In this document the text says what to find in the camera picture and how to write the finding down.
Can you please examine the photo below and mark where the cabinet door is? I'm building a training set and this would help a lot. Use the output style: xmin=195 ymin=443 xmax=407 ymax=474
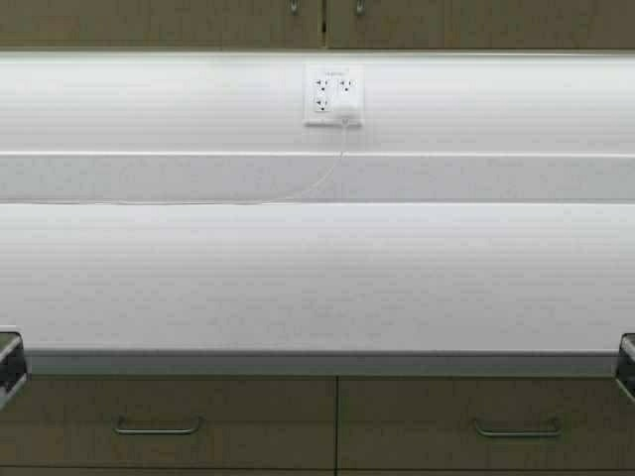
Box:
xmin=1 ymin=0 xmax=325 ymax=50
xmin=325 ymin=0 xmax=634 ymax=50

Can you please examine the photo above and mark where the right lower drawer front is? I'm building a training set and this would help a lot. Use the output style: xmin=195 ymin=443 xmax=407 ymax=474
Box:
xmin=337 ymin=378 xmax=634 ymax=470

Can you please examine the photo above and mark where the left lower drawer front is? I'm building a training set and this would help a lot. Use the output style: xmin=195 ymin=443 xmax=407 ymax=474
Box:
xmin=1 ymin=376 xmax=335 ymax=470

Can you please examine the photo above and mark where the white charger cable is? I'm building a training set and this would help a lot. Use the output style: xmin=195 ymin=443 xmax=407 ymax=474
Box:
xmin=0 ymin=122 xmax=348 ymax=206

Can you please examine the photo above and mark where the white wall outlet plate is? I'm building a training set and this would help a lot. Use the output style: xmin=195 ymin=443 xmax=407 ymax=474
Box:
xmin=304 ymin=63 xmax=364 ymax=127

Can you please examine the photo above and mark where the left drawer metal handle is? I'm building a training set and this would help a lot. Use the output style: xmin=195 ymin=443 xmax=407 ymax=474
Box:
xmin=112 ymin=416 xmax=205 ymax=437

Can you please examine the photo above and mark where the drawer metal handle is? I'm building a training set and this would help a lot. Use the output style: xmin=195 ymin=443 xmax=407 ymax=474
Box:
xmin=112 ymin=416 xmax=205 ymax=437
xmin=472 ymin=417 xmax=563 ymax=439

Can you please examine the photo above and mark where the right upper door handle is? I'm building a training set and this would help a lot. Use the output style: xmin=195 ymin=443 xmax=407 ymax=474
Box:
xmin=355 ymin=0 xmax=366 ymax=16

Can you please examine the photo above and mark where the right drawer metal handle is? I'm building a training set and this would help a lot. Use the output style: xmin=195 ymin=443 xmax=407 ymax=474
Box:
xmin=472 ymin=417 xmax=563 ymax=439

